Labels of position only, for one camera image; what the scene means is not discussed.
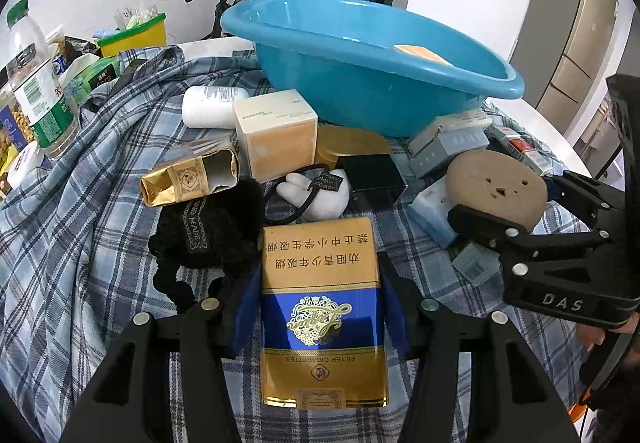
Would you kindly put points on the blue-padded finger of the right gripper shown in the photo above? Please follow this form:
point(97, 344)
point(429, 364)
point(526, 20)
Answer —
point(491, 231)
point(596, 204)

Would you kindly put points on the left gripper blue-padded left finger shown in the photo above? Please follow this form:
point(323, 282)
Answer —
point(127, 399)

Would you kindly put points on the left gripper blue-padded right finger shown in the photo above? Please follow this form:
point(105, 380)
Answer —
point(512, 397)

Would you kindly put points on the round tan wooden disc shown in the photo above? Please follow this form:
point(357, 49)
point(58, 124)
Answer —
point(499, 185)

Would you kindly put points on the pale blue-green text box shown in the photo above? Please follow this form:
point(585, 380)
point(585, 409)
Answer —
point(430, 210)

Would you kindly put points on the grey-blue rectangular box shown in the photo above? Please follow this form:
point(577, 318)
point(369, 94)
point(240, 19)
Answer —
point(445, 146)

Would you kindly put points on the blue gold cigarette carton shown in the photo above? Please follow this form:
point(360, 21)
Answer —
point(322, 320)

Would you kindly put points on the gold foil box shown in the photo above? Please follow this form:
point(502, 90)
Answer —
point(191, 177)

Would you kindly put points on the white paper napkin pack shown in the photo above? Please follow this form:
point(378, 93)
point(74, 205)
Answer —
point(474, 118)

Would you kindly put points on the person right hand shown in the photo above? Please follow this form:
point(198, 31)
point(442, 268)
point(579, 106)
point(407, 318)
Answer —
point(589, 336)

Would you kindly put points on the red white cigarette pack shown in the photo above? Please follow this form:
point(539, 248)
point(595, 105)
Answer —
point(517, 147)

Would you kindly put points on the small black cube box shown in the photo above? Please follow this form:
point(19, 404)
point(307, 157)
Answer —
point(375, 182)

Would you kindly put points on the black velvet pouch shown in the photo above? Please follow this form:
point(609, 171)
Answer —
point(219, 231)

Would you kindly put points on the white rabbit figurine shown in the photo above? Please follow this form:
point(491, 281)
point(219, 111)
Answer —
point(328, 204)

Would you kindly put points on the gold grey refrigerator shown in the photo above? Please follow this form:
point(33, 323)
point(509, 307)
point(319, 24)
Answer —
point(559, 52)

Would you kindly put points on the blue plastic basin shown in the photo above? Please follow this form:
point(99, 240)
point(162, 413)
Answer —
point(339, 55)

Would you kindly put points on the beige cream cube box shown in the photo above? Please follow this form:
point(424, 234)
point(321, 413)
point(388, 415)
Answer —
point(277, 133)

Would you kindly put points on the white jar with lid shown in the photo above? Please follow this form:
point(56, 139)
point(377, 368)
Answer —
point(30, 158)

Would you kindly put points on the white cylindrical tube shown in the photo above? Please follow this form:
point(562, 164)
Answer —
point(211, 107)

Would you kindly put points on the snack bag pile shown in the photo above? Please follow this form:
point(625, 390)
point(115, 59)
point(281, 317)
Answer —
point(13, 122)

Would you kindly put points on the clear water bottle green cap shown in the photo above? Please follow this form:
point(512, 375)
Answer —
point(51, 115)

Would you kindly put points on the green tissue pack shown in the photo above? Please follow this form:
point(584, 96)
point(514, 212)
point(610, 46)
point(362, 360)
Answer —
point(105, 69)

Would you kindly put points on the yellow bin green rim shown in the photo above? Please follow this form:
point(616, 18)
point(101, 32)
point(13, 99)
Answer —
point(150, 33)

